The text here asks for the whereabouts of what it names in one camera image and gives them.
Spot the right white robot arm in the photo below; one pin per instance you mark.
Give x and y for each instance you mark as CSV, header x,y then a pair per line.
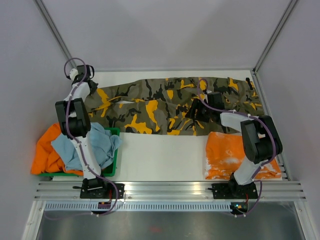
x,y
260,140

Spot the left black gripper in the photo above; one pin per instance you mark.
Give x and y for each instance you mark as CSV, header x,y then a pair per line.
x,y
94,89

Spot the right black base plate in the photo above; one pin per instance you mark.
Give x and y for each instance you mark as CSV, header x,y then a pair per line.
x,y
224,191

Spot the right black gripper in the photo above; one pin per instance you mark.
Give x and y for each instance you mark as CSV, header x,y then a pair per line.
x,y
197,104

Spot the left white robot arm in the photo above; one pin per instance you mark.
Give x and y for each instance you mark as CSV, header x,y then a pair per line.
x,y
75,124

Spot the camouflage trousers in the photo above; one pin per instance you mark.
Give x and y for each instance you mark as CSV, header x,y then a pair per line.
x,y
158,106

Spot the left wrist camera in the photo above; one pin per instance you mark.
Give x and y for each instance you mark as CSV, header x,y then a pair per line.
x,y
73,73

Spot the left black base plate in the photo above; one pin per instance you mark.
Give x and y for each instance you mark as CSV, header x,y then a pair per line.
x,y
100,189

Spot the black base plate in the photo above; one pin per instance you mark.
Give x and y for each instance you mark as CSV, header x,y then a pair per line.
x,y
224,191
100,189

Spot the aluminium rail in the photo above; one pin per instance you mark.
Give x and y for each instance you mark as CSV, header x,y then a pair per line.
x,y
168,191

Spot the folded orange trousers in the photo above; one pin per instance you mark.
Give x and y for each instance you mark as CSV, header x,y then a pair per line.
x,y
224,155

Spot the green plastic bin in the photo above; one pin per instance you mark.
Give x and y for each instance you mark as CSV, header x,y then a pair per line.
x,y
108,172

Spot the light blue garment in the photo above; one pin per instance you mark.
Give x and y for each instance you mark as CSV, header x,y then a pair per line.
x,y
104,145

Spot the orange garment in bin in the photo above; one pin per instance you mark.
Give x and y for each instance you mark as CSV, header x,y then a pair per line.
x,y
46,159

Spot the white slotted cable duct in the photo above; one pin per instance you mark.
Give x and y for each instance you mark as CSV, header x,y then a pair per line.
x,y
139,206

